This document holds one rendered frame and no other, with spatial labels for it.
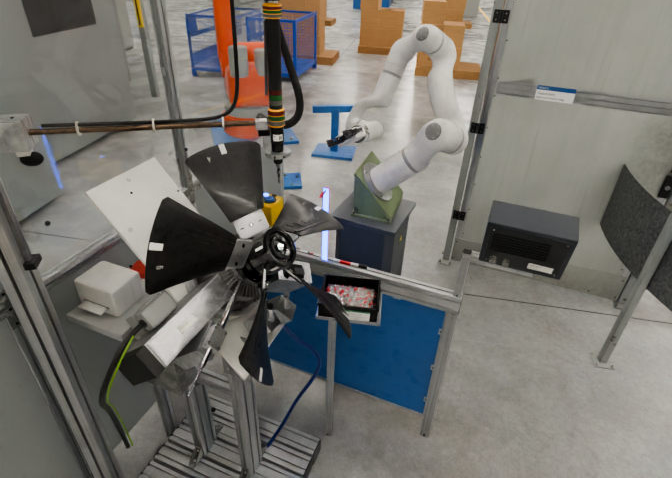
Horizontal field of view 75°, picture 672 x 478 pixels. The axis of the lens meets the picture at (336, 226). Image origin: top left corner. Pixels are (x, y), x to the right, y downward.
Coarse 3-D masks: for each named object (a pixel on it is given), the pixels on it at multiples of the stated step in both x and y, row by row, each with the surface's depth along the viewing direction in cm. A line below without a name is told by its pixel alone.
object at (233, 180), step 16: (224, 144) 130; (240, 144) 132; (256, 144) 134; (192, 160) 126; (224, 160) 128; (240, 160) 130; (256, 160) 131; (208, 176) 127; (224, 176) 127; (240, 176) 128; (256, 176) 129; (208, 192) 126; (224, 192) 127; (240, 192) 127; (256, 192) 128; (224, 208) 126; (240, 208) 126; (256, 208) 126
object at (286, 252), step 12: (276, 228) 123; (264, 240) 119; (276, 240) 123; (288, 240) 126; (252, 252) 121; (264, 252) 118; (276, 252) 120; (288, 252) 124; (252, 264) 122; (264, 264) 120; (276, 264) 119; (288, 264) 122; (240, 276) 124; (252, 276) 125
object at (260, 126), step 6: (258, 120) 113; (258, 126) 112; (264, 126) 113; (258, 132) 113; (264, 132) 113; (264, 138) 115; (264, 144) 115; (264, 150) 116; (270, 150) 117; (288, 150) 119; (270, 156) 116; (276, 156) 116; (282, 156) 116; (288, 156) 118
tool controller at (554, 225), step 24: (504, 216) 138; (528, 216) 137; (552, 216) 136; (504, 240) 139; (528, 240) 135; (552, 240) 132; (576, 240) 129; (504, 264) 143; (528, 264) 142; (552, 264) 138
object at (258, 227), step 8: (248, 216) 126; (256, 216) 126; (264, 216) 126; (240, 224) 126; (248, 224) 126; (256, 224) 126; (264, 224) 126; (240, 232) 126; (248, 232) 126; (256, 232) 126
